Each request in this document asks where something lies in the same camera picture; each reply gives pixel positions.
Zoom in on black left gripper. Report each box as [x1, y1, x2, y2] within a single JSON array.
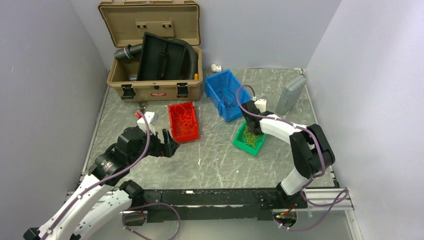
[[128, 127, 180, 165]]

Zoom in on yellow wires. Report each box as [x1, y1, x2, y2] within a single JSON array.
[[241, 127, 264, 150]]

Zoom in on orange wires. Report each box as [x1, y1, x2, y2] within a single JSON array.
[[172, 104, 198, 139]]

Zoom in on purple wire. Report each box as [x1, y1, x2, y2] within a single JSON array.
[[216, 77, 244, 110]]

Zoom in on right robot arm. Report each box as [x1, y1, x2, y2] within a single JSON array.
[[239, 100, 336, 208]]

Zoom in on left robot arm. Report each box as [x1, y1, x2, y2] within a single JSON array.
[[23, 126, 180, 240]]

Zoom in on white pipe elbow fitting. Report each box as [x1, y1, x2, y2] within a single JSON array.
[[210, 63, 222, 73]]

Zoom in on green plastic bin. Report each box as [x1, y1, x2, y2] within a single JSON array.
[[233, 121, 267, 156]]

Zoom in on red plastic bin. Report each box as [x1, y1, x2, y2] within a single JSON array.
[[168, 101, 200, 143]]

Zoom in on silver combination wrench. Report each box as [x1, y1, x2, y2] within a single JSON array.
[[139, 101, 148, 114]]

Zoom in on blue plastic bin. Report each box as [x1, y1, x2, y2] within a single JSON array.
[[204, 69, 252, 123]]

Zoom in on grey plastic case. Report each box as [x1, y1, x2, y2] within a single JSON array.
[[275, 75, 306, 115]]

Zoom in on black tray insert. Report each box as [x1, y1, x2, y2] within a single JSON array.
[[136, 32, 187, 81]]

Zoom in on tan open toolbox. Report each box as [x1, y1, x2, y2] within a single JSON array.
[[98, 0, 203, 102]]

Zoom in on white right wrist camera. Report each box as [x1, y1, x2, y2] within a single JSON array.
[[252, 96, 267, 113]]

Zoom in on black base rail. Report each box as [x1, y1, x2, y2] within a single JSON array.
[[129, 187, 308, 223]]

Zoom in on black corrugated hose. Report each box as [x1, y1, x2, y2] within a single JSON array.
[[114, 38, 199, 81]]

